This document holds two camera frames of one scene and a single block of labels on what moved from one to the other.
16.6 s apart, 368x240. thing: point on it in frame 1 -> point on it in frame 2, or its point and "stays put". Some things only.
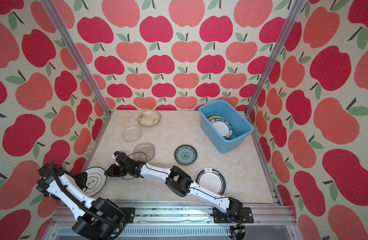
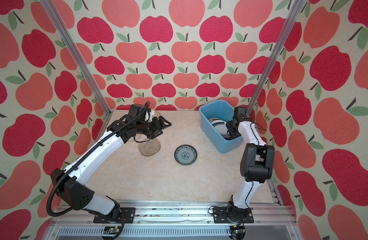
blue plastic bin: (223, 125) stays put
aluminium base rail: (187, 220) stays put
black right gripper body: (114, 171) -> (232, 132)
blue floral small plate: (185, 154) stays put
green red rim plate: (211, 179) -> (220, 125)
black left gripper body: (79, 178) -> (150, 127)
